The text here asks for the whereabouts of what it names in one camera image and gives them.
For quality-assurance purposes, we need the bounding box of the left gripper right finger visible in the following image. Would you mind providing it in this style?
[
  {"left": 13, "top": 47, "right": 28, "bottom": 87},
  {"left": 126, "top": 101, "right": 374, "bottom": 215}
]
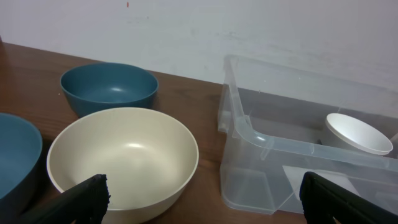
[{"left": 300, "top": 172, "right": 397, "bottom": 224}]

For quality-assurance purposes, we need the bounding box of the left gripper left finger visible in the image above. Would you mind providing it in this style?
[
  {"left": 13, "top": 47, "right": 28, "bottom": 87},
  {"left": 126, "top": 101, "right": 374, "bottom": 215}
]
[{"left": 15, "top": 174, "right": 110, "bottom": 224}]

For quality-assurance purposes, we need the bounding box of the white small bowl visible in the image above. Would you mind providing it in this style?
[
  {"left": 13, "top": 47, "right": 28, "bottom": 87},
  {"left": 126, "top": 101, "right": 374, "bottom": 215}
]
[{"left": 320, "top": 113, "right": 394, "bottom": 156}]

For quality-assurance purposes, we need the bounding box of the clear plastic storage container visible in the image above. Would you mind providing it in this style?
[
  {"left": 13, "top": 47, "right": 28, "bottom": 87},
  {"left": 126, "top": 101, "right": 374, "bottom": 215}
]
[{"left": 218, "top": 55, "right": 397, "bottom": 215}]

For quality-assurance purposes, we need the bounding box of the cream large bowl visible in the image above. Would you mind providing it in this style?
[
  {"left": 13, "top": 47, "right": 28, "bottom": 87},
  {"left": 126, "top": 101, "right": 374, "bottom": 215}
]
[{"left": 47, "top": 108, "right": 199, "bottom": 223}]

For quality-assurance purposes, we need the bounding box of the dark blue bowl near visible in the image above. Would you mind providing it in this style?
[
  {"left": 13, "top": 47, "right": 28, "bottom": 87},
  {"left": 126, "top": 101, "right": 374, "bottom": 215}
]
[{"left": 1, "top": 113, "right": 43, "bottom": 219}]

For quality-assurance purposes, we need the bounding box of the dark blue bowl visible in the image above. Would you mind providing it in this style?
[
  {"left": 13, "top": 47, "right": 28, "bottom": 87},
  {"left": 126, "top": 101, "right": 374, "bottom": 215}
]
[
  {"left": 60, "top": 62, "right": 159, "bottom": 118},
  {"left": 1, "top": 113, "right": 43, "bottom": 219}
]

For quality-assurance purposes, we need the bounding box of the dark blue bowl far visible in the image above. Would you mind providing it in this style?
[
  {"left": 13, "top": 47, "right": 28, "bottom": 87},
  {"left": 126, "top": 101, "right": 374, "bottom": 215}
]
[{"left": 60, "top": 62, "right": 159, "bottom": 118}]

